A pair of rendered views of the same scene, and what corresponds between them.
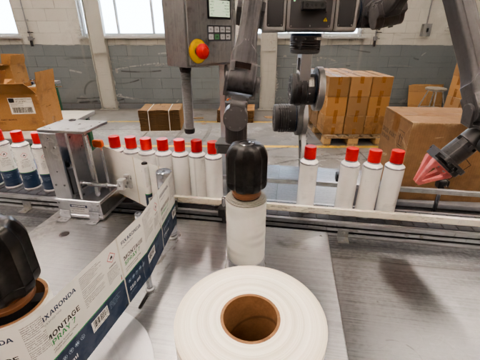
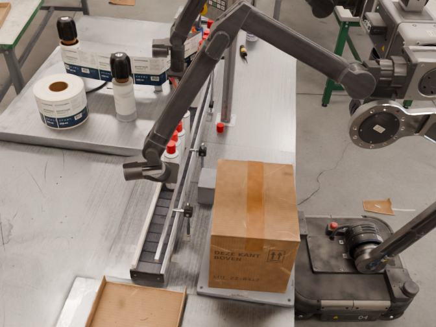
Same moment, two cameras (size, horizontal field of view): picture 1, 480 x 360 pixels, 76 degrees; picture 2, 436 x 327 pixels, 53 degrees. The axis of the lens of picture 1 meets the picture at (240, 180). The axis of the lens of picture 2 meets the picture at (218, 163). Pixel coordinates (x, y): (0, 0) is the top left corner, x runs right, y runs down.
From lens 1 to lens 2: 1.90 m
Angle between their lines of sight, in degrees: 70
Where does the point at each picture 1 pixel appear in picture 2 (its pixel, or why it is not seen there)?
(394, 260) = (136, 189)
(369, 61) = not seen: outside the picture
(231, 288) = (72, 83)
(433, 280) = (115, 202)
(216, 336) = (53, 80)
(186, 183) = not seen: hidden behind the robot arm
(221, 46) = (217, 12)
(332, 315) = (87, 139)
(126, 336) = (91, 85)
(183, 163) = not seen: hidden behind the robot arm
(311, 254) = (132, 139)
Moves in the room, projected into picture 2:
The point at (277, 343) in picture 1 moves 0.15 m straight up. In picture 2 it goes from (47, 90) to (37, 58)
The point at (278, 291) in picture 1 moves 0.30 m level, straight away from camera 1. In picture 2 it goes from (67, 93) to (139, 101)
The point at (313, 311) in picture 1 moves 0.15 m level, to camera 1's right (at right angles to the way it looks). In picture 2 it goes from (55, 98) to (45, 122)
